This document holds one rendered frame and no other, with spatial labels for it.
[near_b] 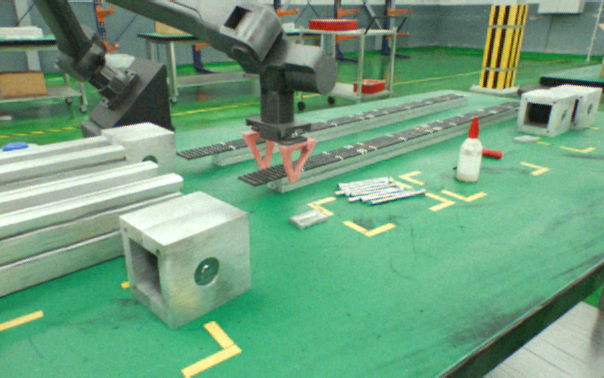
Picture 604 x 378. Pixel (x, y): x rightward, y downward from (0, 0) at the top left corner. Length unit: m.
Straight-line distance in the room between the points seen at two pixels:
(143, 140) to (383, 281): 0.46
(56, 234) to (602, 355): 1.35
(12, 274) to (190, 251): 0.22
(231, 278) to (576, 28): 11.80
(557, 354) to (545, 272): 0.85
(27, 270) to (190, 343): 0.22
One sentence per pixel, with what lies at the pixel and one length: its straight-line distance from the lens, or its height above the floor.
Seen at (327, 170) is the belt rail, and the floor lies 0.79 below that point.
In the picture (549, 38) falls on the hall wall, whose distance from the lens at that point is 12.34.
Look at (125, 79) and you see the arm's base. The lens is 1.30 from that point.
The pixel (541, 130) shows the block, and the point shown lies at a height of 0.79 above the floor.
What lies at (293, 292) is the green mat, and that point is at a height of 0.78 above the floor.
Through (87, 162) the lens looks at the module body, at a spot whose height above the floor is 0.85.
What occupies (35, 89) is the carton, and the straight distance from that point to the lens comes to 5.60.
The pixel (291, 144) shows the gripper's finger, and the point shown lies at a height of 0.88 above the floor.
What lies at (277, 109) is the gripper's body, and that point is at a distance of 0.73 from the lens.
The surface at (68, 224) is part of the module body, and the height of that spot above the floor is 0.84.
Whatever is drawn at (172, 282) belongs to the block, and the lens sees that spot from 0.46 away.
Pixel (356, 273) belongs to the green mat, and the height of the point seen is 0.78.
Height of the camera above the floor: 1.07
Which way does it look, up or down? 22 degrees down
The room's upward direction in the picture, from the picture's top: straight up
